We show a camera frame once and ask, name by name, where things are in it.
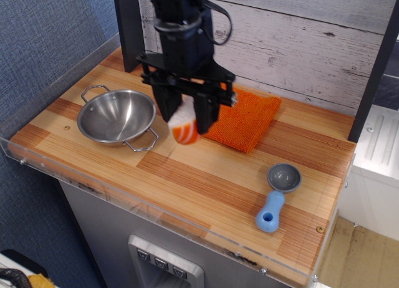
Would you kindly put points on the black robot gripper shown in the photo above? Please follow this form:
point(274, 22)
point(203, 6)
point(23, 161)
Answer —
point(186, 66)

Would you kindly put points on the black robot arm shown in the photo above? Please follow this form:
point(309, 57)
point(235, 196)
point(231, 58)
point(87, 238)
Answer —
point(178, 10)

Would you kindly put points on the blue grey toy spoon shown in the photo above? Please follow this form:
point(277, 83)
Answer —
point(283, 178)

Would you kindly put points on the orange knitted cloth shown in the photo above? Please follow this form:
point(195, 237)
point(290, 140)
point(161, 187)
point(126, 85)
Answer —
point(241, 127)

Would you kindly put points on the clear acrylic table guard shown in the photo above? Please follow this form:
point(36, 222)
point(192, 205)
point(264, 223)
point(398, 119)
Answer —
point(209, 191)

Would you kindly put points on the silver toy fridge cabinet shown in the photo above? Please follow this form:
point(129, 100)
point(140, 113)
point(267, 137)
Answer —
point(106, 228)

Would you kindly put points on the grey dispenser button panel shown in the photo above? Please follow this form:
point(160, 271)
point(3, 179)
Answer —
point(158, 267)

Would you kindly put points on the white ridged side counter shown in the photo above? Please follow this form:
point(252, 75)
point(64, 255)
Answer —
point(369, 197)

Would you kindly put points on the yellow object bottom left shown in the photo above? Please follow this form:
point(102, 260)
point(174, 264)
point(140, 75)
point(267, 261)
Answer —
point(40, 281)

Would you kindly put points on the stainless steel bowl with handles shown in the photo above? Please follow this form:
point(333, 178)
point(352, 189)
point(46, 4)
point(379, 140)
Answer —
point(116, 117)

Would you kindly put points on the dark vertical post left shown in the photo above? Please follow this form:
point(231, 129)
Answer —
point(130, 32)

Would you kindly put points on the dark vertical post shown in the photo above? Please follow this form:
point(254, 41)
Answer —
point(376, 75)
point(130, 32)

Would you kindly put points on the dark vertical post right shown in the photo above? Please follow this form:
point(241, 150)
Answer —
point(376, 75)

